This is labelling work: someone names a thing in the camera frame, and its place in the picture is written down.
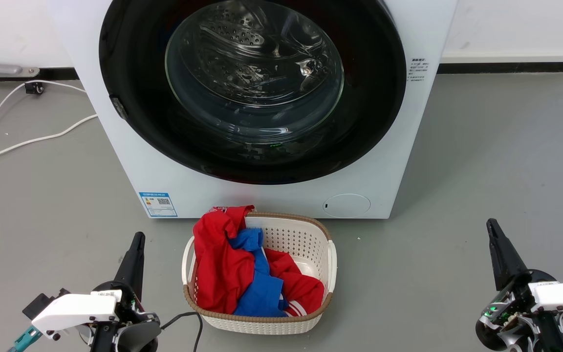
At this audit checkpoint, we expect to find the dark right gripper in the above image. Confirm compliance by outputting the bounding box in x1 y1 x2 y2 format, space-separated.
482 219 558 326

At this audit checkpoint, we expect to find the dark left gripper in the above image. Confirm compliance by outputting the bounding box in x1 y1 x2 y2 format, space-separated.
93 232 161 327

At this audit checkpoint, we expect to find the black round glass washer door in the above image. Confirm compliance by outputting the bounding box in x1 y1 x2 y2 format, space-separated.
99 0 407 185

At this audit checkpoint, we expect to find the white front-load washing machine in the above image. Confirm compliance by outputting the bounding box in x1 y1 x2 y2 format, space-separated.
48 0 458 219

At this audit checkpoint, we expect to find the blue energy label sticker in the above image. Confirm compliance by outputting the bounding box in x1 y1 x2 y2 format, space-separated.
139 192 178 218

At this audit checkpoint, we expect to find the red garment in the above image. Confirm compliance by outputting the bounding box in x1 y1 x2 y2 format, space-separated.
193 205 325 317

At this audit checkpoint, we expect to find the blue garment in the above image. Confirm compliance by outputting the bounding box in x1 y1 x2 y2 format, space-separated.
228 228 289 317

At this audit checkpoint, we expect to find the round white filter cover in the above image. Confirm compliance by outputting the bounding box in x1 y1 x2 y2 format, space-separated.
323 194 371 219

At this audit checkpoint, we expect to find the cream perforated laundry basket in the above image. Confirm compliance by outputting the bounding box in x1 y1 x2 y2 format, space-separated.
181 212 337 335

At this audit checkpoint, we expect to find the small black text sticker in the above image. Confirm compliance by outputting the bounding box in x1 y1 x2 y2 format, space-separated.
407 58 430 83

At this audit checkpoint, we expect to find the teal cable connector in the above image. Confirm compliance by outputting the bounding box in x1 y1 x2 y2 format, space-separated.
8 325 43 352

